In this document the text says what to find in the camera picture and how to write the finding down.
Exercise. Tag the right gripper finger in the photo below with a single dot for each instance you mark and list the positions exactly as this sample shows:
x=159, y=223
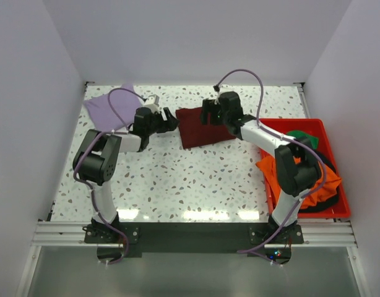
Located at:
x=211, y=106
x=205, y=118

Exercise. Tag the green t shirt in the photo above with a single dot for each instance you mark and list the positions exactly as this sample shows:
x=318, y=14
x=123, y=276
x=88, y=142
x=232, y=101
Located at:
x=299, y=134

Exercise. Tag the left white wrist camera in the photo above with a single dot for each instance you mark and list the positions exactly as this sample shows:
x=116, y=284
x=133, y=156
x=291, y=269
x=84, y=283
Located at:
x=152, y=102

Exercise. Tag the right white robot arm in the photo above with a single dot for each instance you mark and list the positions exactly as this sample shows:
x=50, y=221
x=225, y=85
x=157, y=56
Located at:
x=297, y=165

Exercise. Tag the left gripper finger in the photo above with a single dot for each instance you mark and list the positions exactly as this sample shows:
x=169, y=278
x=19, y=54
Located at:
x=169, y=117
x=167, y=126

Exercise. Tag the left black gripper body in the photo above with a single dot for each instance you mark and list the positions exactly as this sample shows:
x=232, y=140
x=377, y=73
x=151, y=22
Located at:
x=156, y=119

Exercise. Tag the black t shirt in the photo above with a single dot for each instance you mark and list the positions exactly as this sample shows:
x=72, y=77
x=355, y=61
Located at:
x=328, y=195

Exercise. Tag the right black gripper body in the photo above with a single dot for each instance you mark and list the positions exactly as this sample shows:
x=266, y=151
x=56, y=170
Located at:
x=220, y=119

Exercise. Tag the maroon t shirt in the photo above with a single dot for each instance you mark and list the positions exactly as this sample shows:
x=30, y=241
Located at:
x=194, y=134

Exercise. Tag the folded lilac t shirt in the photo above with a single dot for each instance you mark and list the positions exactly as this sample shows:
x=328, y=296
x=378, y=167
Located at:
x=115, y=114

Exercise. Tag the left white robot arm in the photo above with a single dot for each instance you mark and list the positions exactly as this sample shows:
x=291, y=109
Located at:
x=95, y=163

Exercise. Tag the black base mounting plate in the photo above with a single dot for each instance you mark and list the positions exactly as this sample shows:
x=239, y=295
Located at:
x=215, y=238

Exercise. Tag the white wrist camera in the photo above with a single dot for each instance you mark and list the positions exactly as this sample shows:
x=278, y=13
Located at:
x=152, y=102
x=218, y=90

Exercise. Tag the orange t shirt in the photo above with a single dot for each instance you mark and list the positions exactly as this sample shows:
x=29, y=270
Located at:
x=267, y=166

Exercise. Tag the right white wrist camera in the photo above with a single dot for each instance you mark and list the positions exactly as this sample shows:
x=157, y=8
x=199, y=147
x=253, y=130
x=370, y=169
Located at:
x=218, y=90

